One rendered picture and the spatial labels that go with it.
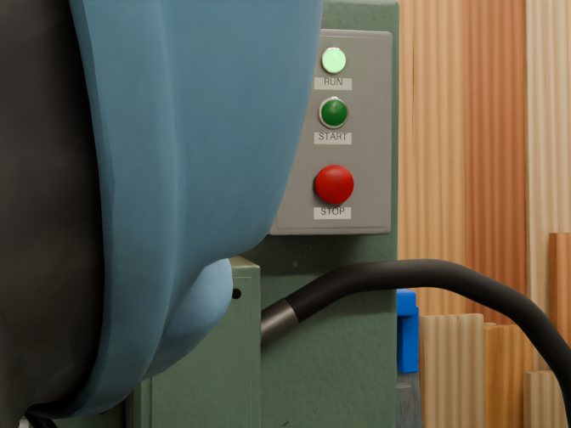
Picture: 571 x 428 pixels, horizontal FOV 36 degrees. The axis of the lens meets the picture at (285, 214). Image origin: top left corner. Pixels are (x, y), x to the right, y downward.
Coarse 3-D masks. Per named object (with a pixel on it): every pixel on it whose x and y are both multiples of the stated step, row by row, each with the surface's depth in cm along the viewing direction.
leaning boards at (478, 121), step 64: (448, 0) 210; (512, 0) 217; (448, 64) 209; (512, 64) 217; (448, 128) 209; (512, 128) 217; (448, 192) 209; (512, 192) 217; (448, 256) 209; (512, 256) 217; (448, 320) 196; (448, 384) 196; (512, 384) 202
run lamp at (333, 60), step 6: (330, 48) 67; (336, 48) 67; (324, 54) 67; (330, 54) 66; (336, 54) 67; (342, 54) 67; (324, 60) 67; (330, 60) 66; (336, 60) 67; (342, 60) 67; (324, 66) 67; (330, 66) 67; (336, 66) 67; (342, 66) 67; (330, 72) 67; (336, 72) 67
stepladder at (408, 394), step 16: (400, 304) 151; (400, 320) 154; (416, 320) 154; (400, 336) 154; (416, 336) 154; (400, 352) 154; (416, 352) 154; (400, 368) 154; (416, 368) 154; (400, 384) 155; (416, 384) 157; (400, 400) 153; (416, 400) 157; (400, 416) 155; (416, 416) 157
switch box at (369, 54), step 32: (320, 32) 67; (352, 32) 68; (384, 32) 68; (320, 64) 67; (352, 64) 68; (384, 64) 68; (320, 96) 67; (352, 96) 68; (384, 96) 68; (320, 128) 67; (352, 128) 68; (384, 128) 68; (320, 160) 67; (352, 160) 68; (384, 160) 69; (288, 192) 67; (384, 192) 69; (288, 224) 67; (320, 224) 68; (352, 224) 68; (384, 224) 69
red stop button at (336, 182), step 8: (328, 168) 67; (336, 168) 67; (344, 168) 67; (320, 176) 67; (328, 176) 66; (336, 176) 67; (344, 176) 67; (320, 184) 66; (328, 184) 66; (336, 184) 67; (344, 184) 67; (352, 184) 67; (320, 192) 67; (328, 192) 67; (336, 192) 67; (344, 192) 67; (352, 192) 67; (328, 200) 67; (336, 200) 67; (344, 200) 67
